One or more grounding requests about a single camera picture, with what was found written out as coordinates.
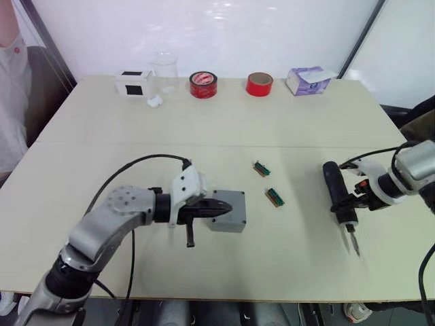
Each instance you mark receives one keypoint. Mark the black office chair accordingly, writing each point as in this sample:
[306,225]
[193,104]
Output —
[418,115]

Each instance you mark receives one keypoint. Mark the small white plastic piece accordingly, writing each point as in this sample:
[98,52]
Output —
[154,101]

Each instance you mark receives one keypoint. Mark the black electric screwdriver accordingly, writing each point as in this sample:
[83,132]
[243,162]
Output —
[336,183]

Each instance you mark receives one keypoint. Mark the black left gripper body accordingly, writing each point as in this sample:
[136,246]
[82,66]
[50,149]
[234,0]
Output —
[190,212]

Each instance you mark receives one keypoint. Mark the small green terminal block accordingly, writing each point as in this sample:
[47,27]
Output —
[274,197]
[262,168]

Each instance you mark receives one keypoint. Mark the clear glass beaker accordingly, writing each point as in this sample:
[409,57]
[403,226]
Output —
[166,73]

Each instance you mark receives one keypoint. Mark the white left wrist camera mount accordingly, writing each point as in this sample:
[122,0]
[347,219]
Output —
[185,183]

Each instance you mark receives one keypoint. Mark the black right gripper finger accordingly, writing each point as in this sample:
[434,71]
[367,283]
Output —
[346,204]

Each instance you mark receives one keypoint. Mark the plain red tape roll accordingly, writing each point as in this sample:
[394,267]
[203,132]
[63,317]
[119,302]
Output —
[259,87]

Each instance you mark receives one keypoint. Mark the dark brown chair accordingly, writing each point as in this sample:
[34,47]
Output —
[44,88]

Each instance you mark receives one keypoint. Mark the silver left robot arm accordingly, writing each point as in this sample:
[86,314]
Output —
[102,224]

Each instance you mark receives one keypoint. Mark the person in white shirt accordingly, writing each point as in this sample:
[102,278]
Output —
[12,102]

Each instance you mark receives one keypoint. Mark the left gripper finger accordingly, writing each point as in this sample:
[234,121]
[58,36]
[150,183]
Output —
[214,212]
[215,204]

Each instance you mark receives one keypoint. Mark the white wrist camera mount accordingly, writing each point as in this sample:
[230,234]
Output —
[185,183]
[368,169]

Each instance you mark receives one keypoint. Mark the grey plastic junction box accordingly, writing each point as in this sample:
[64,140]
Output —
[236,207]

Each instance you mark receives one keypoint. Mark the red printed tape roll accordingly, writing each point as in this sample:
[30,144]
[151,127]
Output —
[203,86]

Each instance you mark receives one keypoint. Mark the white box with black squares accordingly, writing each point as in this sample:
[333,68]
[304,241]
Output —
[134,83]

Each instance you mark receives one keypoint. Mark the white and red shoe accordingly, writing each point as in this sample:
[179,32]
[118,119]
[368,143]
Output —
[355,311]

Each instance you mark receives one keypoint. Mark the purple tissue pack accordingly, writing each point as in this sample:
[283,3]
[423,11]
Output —
[307,83]

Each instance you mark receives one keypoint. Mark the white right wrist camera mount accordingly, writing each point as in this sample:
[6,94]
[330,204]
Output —
[368,169]

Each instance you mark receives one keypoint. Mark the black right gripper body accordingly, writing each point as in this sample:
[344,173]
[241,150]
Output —
[368,198]

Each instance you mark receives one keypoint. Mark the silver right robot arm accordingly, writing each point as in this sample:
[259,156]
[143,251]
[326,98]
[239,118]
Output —
[413,163]

